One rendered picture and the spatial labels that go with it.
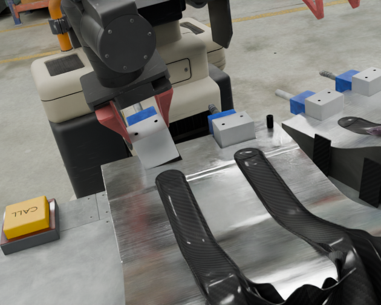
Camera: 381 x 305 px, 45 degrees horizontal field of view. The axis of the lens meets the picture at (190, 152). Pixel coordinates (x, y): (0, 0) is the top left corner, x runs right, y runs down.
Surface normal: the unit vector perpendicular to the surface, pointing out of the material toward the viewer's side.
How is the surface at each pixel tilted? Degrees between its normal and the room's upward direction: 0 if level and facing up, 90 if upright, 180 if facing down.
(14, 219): 0
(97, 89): 13
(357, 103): 0
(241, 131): 90
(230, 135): 90
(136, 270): 20
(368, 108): 0
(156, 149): 100
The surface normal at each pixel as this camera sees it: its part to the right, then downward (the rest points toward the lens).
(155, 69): -0.26, -0.69
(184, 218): -0.11, -0.81
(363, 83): -0.83, 0.40
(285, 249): -0.25, -0.96
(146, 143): 0.32, 0.60
